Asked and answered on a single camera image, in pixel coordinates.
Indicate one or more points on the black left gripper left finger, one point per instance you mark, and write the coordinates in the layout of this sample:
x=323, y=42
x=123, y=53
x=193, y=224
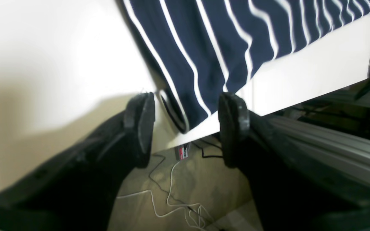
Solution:
x=76, y=189

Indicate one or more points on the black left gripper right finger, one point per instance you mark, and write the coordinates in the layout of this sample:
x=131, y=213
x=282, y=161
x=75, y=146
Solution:
x=291, y=190

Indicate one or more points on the navy white striped t-shirt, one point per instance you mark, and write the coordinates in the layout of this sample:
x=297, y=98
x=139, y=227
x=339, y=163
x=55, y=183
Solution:
x=205, y=47

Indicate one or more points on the aluminium frame rail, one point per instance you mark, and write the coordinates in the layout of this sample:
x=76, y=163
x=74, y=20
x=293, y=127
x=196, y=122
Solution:
x=343, y=151

